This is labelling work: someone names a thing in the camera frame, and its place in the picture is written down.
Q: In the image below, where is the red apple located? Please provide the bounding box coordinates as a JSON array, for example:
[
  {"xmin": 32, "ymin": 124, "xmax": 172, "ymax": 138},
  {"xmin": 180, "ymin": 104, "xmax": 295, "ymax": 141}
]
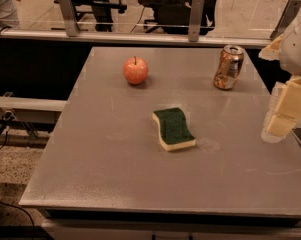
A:
[{"xmin": 123, "ymin": 56, "xmax": 149, "ymax": 85}]

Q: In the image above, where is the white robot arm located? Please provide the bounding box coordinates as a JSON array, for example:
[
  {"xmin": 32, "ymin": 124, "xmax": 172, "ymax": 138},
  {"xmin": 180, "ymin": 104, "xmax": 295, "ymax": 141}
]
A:
[{"xmin": 258, "ymin": 10, "xmax": 301, "ymax": 143}]

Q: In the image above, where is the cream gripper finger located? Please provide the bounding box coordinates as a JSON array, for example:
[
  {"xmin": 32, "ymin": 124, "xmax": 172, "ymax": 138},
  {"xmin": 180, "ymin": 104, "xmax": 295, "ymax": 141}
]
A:
[
  {"xmin": 275, "ymin": 76, "xmax": 301, "ymax": 120},
  {"xmin": 265, "ymin": 115, "xmax": 296, "ymax": 137}
]

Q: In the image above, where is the metal barrier rail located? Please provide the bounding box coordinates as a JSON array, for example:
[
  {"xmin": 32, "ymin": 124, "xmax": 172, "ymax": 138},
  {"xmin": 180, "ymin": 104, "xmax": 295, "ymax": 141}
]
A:
[{"xmin": 0, "ymin": 28, "xmax": 271, "ymax": 49}]

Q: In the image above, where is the grey side rail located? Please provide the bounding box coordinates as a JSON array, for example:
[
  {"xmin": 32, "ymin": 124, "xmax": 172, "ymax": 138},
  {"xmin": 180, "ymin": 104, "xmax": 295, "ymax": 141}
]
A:
[{"xmin": 0, "ymin": 97, "xmax": 67, "ymax": 112}]

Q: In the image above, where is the metal bracket post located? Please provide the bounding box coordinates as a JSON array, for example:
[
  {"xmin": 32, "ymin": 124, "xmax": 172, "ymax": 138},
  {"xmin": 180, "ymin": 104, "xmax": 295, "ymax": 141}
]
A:
[
  {"xmin": 188, "ymin": 0, "xmax": 205, "ymax": 42},
  {"xmin": 57, "ymin": 0, "xmax": 79, "ymax": 37},
  {"xmin": 270, "ymin": 0, "xmax": 301, "ymax": 40}
]

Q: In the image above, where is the black office chair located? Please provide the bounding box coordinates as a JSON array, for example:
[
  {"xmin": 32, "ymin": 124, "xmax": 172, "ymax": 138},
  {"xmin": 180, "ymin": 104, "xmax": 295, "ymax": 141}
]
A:
[{"xmin": 138, "ymin": 0, "xmax": 217, "ymax": 35}]

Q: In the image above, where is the left metal bracket post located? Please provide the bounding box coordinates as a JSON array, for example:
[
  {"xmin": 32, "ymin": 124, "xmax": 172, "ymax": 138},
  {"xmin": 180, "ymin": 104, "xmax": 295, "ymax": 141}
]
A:
[{"xmin": 57, "ymin": 0, "xmax": 79, "ymax": 37}]

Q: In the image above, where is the black cable on floor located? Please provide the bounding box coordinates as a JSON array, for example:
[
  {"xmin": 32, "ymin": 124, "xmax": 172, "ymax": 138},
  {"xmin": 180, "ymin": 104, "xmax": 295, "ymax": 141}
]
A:
[{"xmin": 0, "ymin": 112, "xmax": 36, "ymax": 228}]

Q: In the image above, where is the orange soda can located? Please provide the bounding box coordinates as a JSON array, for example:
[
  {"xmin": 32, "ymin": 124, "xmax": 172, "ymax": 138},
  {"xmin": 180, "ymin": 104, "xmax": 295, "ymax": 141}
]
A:
[{"xmin": 213, "ymin": 45, "xmax": 244, "ymax": 90}]

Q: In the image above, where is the middle metal bracket post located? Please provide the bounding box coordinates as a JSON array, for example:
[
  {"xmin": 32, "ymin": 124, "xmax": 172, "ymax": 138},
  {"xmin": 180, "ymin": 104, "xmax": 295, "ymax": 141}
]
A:
[{"xmin": 188, "ymin": 0, "xmax": 205, "ymax": 42}]

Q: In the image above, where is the green and yellow sponge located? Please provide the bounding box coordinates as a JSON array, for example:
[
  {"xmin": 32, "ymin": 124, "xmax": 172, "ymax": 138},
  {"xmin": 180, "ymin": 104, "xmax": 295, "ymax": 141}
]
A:
[{"xmin": 152, "ymin": 107, "xmax": 196, "ymax": 152}]

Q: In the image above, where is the right metal bracket post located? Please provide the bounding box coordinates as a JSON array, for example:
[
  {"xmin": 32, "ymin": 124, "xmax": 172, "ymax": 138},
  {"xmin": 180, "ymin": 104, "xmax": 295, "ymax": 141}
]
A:
[{"xmin": 270, "ymin": 0, "xmax": 301, "ymax": 40}]

